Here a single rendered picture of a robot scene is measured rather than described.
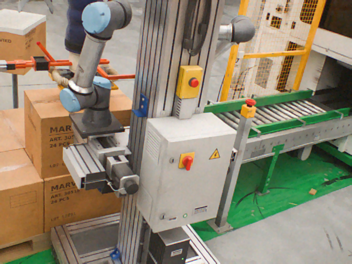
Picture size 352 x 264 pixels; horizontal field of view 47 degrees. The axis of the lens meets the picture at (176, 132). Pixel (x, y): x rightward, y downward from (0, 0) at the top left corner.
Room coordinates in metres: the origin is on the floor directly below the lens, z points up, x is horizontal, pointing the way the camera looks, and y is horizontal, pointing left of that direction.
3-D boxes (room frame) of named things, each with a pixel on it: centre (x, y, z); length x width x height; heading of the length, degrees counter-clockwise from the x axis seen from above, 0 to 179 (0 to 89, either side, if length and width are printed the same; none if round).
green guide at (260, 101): (3.68, -0.70, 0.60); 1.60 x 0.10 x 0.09; 129
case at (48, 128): (2.29, 0.60, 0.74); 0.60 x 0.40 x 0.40; 125
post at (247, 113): (2.49, -0.44, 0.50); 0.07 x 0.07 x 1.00; 39
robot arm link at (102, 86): (1.84, 0.41, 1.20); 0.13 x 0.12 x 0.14; 149
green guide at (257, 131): (3.27, -1.04, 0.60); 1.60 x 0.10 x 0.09; 129
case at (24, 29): (3.58, 1.59, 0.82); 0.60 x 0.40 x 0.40; 2
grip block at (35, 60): (2.15, 0.81, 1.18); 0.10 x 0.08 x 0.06; 35
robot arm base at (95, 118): (1.85, 0.41, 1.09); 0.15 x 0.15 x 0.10
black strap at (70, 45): (2.29, 0.60, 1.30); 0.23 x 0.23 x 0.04
